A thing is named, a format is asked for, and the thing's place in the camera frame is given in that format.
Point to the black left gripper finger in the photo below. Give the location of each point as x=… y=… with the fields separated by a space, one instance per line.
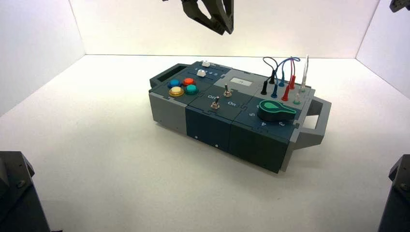
x=195 y=14
x=225 y=12

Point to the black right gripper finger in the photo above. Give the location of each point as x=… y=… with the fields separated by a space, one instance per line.
x=400 y=4

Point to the white slider knob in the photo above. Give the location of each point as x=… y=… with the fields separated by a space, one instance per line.
x=200 y=73
x=206 y=63

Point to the orange push button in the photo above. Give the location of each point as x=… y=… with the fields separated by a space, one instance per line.
x=188 y=81

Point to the small grey display screen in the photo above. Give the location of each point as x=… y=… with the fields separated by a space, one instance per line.
x=240 y=81

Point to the blue push button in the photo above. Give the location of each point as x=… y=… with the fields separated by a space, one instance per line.
x=174 y=83

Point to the teal push button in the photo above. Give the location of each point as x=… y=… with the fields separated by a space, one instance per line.
x=191 y=89

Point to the yellow push button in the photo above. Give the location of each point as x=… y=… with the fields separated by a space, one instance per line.
x=176 y=92

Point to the green rotary selector knob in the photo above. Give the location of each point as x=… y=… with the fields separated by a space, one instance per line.
x=275 y=110

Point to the grey and blue task box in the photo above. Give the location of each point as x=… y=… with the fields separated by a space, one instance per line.
x=211 y=125

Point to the green banana socket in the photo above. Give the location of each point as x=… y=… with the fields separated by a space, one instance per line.
x=297 y=102

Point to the metal toggle switch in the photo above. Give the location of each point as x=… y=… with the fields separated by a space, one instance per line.
x=215 y=104
x=227 y=91

